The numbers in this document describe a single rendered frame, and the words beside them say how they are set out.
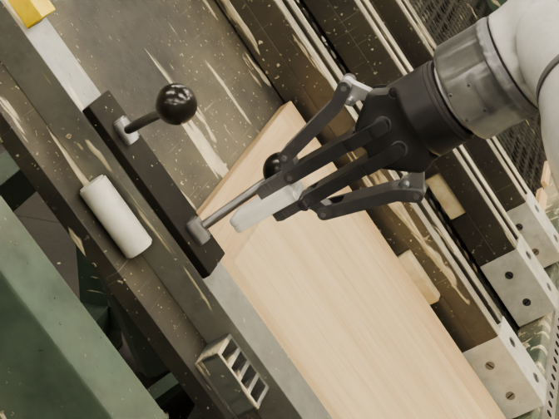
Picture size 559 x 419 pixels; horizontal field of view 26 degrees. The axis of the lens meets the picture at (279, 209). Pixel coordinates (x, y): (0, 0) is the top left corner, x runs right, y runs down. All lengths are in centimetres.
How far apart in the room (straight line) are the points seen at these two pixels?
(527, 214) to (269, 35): 72
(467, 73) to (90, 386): 39
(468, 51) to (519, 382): 85
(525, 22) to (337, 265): 62
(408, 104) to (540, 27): 13
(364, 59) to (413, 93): 89
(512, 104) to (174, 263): 38
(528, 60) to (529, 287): 108
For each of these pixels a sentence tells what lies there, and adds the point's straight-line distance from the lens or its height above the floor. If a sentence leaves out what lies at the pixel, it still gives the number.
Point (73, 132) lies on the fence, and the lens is 117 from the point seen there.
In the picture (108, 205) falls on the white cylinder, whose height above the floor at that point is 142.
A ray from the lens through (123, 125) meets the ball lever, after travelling 116.
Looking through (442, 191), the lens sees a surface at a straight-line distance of 195.
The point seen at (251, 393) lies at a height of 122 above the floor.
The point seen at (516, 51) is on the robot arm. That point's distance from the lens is 96.
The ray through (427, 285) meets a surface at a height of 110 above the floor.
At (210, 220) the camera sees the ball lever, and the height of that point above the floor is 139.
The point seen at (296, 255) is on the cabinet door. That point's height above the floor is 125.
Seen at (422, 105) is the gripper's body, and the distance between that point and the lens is 100.
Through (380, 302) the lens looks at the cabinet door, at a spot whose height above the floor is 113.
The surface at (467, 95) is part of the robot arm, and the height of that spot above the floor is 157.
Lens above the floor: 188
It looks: 24 degrees down
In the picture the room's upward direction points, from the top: straight up
